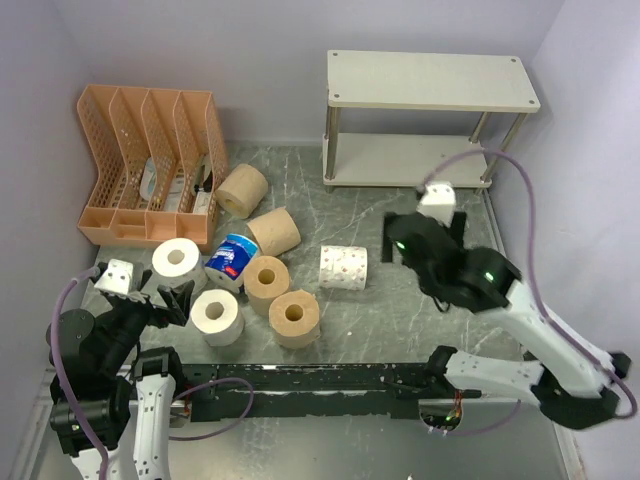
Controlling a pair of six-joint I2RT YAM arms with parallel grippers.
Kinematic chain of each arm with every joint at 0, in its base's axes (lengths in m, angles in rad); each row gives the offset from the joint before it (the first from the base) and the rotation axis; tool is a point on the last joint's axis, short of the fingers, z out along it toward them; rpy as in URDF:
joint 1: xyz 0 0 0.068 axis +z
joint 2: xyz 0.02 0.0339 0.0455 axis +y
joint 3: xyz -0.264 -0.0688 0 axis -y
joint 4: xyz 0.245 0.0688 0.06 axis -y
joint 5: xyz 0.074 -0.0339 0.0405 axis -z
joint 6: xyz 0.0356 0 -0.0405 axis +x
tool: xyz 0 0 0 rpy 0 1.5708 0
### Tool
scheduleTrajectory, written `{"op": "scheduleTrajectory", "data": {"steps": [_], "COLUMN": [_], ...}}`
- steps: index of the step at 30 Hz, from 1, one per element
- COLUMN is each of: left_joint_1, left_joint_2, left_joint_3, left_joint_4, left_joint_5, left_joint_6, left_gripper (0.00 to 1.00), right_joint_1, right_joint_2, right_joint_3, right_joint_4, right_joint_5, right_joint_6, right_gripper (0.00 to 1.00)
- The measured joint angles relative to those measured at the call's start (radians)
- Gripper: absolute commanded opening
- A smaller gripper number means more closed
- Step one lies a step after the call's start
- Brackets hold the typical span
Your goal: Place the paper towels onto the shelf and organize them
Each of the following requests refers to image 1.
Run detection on white patterned paper roll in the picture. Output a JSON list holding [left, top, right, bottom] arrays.
[[318, 245, 368, 291]]

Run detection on brown roll front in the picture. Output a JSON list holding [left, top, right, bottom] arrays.
[[269, 290, 320, 349]]

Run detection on brown roll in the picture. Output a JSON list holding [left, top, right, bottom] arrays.
[[243, 256, 290, 317], [215, 164, 268, 219], [269, 290, 320, 349], [247, 207, 301, 256]]

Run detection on peach plastic file organizer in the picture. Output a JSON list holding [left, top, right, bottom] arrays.
[[77, 84, 229, 252]]

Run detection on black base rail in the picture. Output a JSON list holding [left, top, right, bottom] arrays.
[[177, 363, 454, 422]]

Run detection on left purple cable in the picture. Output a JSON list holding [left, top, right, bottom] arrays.
[[49, 267, 111, 480]]

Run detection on papers in organizer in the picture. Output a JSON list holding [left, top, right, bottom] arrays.
[[139, 157, 213, 214]]

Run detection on purple cable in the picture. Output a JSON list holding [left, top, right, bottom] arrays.
[[49, 267, 111, 480], [422, 147, 639, 437]]

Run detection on black pen in organizer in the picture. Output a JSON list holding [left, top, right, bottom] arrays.
[[193, 154, 209, 195]]

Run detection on blue paper roll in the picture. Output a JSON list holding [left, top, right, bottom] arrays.
[[204, 234, 261, 294]]

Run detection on white roll front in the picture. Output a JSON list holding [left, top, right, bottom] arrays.
[[190, 289, 244, 347]]

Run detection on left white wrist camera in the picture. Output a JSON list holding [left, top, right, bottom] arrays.
[[94, 259, 134, 295]]

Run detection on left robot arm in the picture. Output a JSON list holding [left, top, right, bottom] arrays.
[[47, 263, 195, 479]]

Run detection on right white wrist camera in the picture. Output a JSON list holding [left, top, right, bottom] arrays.
[[416, 182, 456, 227]]

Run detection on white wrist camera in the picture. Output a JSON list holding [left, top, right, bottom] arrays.
[[416, 182, 456, 227], [94, 259, 134, 295]]

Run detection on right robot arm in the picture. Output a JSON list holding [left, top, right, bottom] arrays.
[[381, 212, 631, 430]]

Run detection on white two-tier shelf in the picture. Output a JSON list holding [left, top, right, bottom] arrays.
[[323, 50, 540, 190]]

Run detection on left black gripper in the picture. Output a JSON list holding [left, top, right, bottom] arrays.
[[97, 268, 193, 372]]

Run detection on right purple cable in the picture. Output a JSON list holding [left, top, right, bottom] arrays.
[[422, 147, 639, 437]]

